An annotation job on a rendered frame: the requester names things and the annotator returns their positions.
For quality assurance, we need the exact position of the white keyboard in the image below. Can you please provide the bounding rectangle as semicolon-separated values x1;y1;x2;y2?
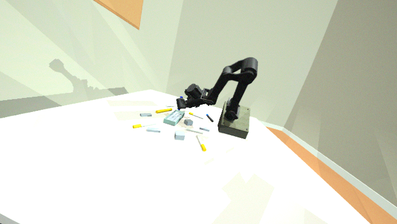
163;110;185;126

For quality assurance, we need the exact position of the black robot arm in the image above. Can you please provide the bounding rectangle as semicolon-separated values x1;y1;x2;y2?
184;57;258;123

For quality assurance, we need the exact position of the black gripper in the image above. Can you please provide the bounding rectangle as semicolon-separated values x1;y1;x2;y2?
176;97;200;109

